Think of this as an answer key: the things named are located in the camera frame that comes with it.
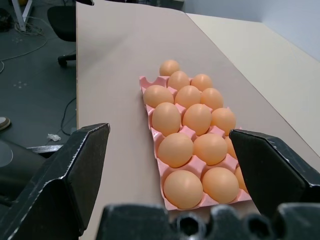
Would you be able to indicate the black office chair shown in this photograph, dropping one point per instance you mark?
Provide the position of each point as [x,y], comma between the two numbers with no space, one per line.
[63,22]

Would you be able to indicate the brown egg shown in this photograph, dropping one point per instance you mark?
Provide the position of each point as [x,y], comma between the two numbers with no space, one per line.
[230,147]
[197,118]
[212,98]
[183,189]
[220,185]
[210,149]
[178,80]
[240,178]
[202,82]
[166,117]
[169,67]
[188,96]
[175,150]
[223,119]
[158,96]

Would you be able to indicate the crumpled white paper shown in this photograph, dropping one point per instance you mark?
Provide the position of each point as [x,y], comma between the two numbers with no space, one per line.
[53,137]

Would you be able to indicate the white metal stand frame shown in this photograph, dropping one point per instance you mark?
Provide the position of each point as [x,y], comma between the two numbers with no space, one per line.
[21,15]

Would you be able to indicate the pink egg tray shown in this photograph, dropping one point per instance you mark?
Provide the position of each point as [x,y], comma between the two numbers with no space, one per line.
[200,165]

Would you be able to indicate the black rounded machine housing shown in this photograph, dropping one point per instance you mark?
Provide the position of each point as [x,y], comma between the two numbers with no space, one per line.
[22,165]

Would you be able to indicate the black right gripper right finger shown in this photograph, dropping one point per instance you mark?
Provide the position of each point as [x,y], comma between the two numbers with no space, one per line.
[270,170]

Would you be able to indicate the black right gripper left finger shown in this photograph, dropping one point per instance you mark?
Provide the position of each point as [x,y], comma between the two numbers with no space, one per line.
[75,160]

